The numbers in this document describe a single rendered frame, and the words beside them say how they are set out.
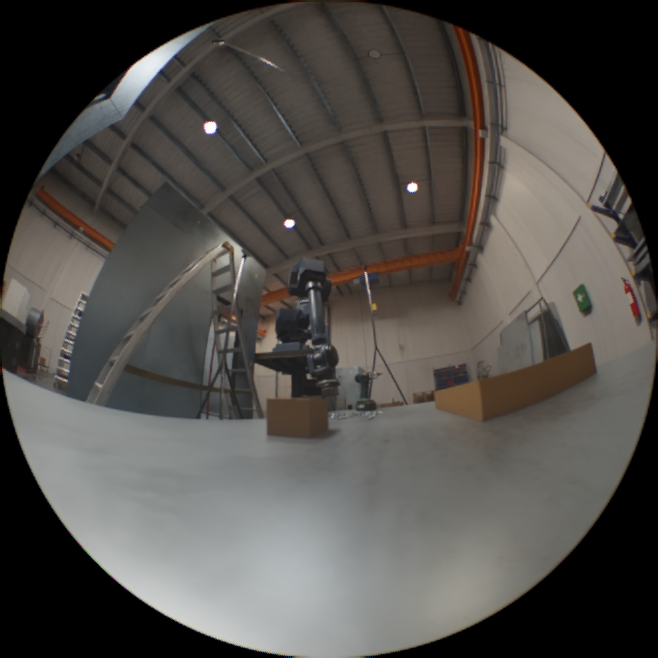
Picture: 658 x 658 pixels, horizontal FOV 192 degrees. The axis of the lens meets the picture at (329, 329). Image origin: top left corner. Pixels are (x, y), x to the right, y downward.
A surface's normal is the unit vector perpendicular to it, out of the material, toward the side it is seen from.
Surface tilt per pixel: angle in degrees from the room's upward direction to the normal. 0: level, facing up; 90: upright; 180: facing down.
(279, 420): 90
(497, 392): 90
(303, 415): 90
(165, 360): 90
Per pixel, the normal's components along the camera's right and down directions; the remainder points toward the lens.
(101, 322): 0.92, -0.17
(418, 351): -0.38, -0.33
